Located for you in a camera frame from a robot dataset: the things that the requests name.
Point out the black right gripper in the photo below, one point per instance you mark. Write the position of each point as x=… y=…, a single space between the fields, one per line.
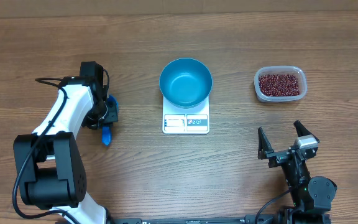
x=266 y=152

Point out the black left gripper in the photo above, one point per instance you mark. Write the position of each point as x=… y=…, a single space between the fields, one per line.
x=112 y=118

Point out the blue measuring scoop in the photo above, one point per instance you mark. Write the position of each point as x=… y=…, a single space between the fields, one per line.
x=110 y=118

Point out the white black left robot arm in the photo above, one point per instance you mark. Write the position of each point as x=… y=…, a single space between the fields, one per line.
x=51 y=177

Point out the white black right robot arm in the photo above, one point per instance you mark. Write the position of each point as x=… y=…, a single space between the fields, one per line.
x=311 y=196

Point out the teal plastic bowl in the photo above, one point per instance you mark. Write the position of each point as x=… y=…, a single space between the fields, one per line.
x=186 y=82

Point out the white digital kitchen scale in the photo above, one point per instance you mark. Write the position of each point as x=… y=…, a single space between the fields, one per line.
x=193 y=120

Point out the clear plastic container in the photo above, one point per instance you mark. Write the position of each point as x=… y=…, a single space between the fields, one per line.
x=280 y=69

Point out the red adzuki beans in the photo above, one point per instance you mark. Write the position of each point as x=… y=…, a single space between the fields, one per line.
x=279 y=85

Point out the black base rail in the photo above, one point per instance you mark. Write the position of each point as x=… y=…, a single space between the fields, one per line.
x=248 y=219

